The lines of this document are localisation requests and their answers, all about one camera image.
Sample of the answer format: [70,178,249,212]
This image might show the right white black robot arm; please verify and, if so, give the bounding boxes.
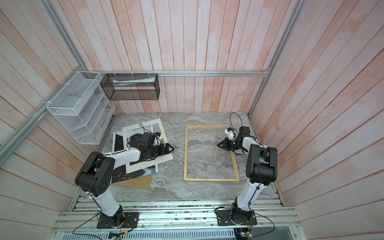
[217,136,278,225]

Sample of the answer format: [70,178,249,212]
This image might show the paper sheet inside black basket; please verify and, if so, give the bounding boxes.
[112,77,156,90]

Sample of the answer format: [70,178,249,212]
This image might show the brown cardboard backing board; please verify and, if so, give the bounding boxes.
[112,165,159,190]

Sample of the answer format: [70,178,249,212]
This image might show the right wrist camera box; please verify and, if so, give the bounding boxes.
[239,126,251,136]

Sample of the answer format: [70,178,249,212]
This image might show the white photo mat board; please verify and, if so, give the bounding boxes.
[122,119,173,174]

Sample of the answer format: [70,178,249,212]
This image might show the waterfall landscape photo print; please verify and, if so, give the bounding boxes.
[127,129,161,165]

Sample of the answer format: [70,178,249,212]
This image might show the light wooden picture frame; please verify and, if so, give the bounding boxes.
[184,125,240,183]

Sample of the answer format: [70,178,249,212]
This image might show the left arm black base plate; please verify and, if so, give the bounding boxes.
[97,212,140,229]

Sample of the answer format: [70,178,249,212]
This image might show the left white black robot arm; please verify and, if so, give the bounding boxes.
[75,143,174,228]

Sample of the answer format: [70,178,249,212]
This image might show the white wire mesh shelf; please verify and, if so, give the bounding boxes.
[47,71,115,145]

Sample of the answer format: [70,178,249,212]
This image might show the aluminium slotted base rails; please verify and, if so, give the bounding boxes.
[52,198,301,234]

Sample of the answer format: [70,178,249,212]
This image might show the black wire mesh basket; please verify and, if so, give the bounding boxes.
[101,73,161,101]

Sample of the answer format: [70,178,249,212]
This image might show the dark photo with white border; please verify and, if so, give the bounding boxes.
[112,133,158,187]

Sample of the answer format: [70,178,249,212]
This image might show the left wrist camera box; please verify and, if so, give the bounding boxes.
[138,132,157,149]

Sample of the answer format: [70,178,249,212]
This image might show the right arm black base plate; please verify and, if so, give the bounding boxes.
[214,208,258,226]

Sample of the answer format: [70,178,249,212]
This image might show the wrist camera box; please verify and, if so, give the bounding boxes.
[239,126,251,136]
[138,132,157,149]

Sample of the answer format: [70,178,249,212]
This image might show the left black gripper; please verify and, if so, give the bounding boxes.
[148,143,175,158]

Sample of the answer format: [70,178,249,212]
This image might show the aluminium wall rail frame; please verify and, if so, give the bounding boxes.
[0,0,307,208]

